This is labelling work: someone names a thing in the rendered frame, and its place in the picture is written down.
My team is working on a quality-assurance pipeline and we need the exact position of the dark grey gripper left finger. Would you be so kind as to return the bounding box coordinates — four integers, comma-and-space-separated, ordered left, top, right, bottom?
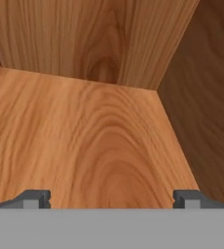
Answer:
0, 189, 52, 210

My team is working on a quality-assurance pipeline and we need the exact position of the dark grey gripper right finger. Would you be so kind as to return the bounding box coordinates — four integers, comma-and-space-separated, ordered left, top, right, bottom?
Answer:
172, 189, 224, 210

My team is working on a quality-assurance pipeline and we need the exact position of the wooden cabinet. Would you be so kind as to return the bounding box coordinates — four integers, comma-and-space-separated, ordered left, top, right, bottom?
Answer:
0, 0, 224, 210

